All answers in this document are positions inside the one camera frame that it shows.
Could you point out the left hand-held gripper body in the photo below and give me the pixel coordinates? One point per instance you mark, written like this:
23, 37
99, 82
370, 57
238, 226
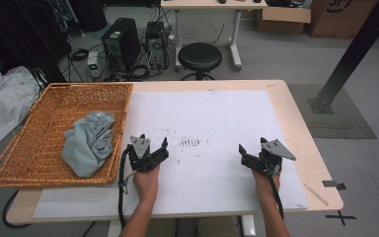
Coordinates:
141, 146

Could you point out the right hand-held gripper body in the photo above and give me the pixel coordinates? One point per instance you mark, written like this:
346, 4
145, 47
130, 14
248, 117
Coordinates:
276, 148

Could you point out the grey printed t-shirt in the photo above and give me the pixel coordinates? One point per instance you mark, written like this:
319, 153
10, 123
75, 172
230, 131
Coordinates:
89, 144

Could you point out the orange wicker basket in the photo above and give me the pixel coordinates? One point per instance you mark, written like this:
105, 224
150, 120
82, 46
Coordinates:
29, 148

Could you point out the person's right hand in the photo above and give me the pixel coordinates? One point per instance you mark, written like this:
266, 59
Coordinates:
261, 184

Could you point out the person's left hand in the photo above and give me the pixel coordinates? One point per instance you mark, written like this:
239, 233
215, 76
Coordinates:
146, 184

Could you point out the white table mat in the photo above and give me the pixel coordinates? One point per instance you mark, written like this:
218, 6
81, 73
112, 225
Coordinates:
210, 108

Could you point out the black tape strip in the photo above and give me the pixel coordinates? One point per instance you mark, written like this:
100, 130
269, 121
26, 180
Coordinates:
333, 184

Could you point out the grey floor mat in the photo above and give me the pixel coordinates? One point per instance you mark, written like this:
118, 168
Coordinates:
345, 121

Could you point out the white table leg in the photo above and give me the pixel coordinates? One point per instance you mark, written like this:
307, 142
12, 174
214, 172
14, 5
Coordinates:
113, 228
248, 227

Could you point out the person's khaki trousers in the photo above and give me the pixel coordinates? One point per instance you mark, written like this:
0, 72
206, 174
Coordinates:
217, 228

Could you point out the white device with green display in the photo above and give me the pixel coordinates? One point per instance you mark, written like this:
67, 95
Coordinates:
93, 64

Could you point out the small open computer case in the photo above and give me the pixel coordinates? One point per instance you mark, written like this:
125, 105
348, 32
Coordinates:
156, 42

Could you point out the black round stool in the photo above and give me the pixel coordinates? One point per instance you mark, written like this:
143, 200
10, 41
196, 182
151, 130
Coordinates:
200, 56

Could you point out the black computer tower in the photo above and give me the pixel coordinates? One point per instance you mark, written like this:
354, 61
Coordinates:
121, 39

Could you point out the open cardboard box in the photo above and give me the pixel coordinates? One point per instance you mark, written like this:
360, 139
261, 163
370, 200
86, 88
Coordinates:
283, 21

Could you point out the white crumpled sheet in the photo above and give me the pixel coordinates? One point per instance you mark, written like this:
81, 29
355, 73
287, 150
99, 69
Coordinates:
3, 105

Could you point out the large cardboard box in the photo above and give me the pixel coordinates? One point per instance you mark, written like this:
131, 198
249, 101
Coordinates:
339, 19

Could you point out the white-legged wooden desk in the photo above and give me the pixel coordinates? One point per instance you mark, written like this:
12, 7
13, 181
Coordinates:
207, 4

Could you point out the black metal post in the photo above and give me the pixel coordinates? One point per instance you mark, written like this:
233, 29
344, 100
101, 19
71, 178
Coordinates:
352, 56

